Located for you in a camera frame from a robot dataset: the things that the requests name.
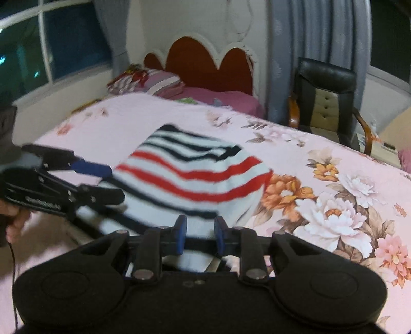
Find purple striped pillow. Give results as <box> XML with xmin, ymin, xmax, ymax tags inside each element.
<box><xmin>107</xmin><ymin>68</ymin><xmax>187</xmax><ymax>98</ymax></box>

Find black cable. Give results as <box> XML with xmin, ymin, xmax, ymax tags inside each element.
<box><xmin>8</xmin><ymin>242</ymin><xmax>18</xmax><ymax>331</ymax></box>

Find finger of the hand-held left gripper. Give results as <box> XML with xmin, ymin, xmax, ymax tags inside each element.
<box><xmin>62</xmin><ymin>184</ymin><xmax>126</xmax><ymax>210</ymax></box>
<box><xmin>22</xmin><ymin>144</ymin><xmax>114</xmax><ymax>178</ymax></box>

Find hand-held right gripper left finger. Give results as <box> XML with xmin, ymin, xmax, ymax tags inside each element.
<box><xmin>82</xmin><ymin>215</ymin><xmax>187</xmax><ymax>284</ymax></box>

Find red scalloped headboard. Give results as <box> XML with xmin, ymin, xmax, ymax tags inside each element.
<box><xmin>143</xmin><ymin>32</ymin><xmax>260</xmax><ymax>98</ymax></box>

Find white framed window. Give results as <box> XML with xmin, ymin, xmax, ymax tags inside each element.
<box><xmin>0</xmin><ymin>0</ymin><xmax>113</xmax><ymax>97</ymax></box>

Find pink floral blanket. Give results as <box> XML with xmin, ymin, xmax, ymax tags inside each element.
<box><xmin>0</xmin><ymin>92</ymin><xmax>411</xmax><ymax>334</ymax></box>

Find black office chair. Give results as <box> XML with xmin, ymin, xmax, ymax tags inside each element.
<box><xmin>287</xmin><ymin>57</ymin><xmax>376</xmax><ymax>154</ymax></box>

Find pink bedding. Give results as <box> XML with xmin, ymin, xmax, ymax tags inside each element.
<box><xmin>397</xmin><ymin>148</ymin><xmax>411</xmax><ymax>174</ymax></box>

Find magenta bed sheet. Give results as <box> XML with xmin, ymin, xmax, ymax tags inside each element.
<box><xmin>175</xmin><ymin>86</ymin><xmax>265</xmax><ymax>118</ymax></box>

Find dark window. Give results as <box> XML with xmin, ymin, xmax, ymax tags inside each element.
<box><xmin>369</xmin><ymin>0</ymin><xmax>411</xmax><ymax>78</ymax></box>

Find red patterned cloth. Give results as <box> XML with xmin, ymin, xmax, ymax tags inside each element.
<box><xmin>113</xmin><ymin>63</ymin><xmax>150</xmax><ymax>85</ymax></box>

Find cream round bed board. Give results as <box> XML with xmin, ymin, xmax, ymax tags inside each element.
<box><xmin>379</xmin><ymin>107</ymin><xmax>411</xmax><ymax>168</ymax></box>

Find striped knit sweater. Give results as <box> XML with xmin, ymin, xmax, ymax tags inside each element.
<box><xmin>69</xmin><ymin>124</ymin><xmax>274</xmax><ymax>273</ymax></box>

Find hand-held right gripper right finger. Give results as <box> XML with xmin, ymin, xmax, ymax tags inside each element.
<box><xmin>214</xmin><ymin>216</ymin><xmax>318</xmax><ymax>284</ymax></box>

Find person's left hand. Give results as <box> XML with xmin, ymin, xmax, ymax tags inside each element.
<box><xmin>0</xmin><ymin>202</ymin><xmax>32</xmax><ymax>245</ymax></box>

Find grey curtain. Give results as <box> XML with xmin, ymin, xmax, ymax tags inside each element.
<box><xmin>92</xmin><ymin>0</ymin><xmax>130</xmax><ymax>85</ymax></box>
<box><xmin>268</xmin><ymin>0</ymin><xmax>373</xmax><ymax>124</ymax></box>

